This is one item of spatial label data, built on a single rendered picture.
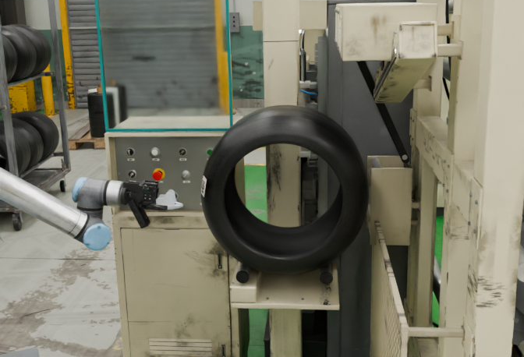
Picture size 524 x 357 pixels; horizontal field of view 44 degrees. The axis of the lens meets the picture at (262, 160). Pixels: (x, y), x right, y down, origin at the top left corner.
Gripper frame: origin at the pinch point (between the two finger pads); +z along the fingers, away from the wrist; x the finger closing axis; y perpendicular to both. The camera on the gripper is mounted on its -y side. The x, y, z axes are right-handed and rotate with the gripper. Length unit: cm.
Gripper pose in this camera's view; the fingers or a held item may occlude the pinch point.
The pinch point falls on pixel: (179, 206)
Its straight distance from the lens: 225.6
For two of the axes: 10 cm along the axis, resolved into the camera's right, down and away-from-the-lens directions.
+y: 1.0, -9.6, -2.5
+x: 0.8, -2.4, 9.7
